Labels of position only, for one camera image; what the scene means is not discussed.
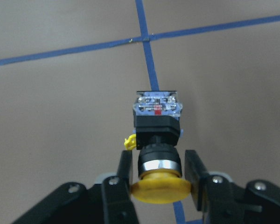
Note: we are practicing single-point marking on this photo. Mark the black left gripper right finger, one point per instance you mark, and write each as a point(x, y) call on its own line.
point(212, 194)

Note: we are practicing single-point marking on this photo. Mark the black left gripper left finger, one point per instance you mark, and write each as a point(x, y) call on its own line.
point(116, 193)

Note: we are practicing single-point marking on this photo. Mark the yellow push button switch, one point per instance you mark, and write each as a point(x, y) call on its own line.
point(156, 134)

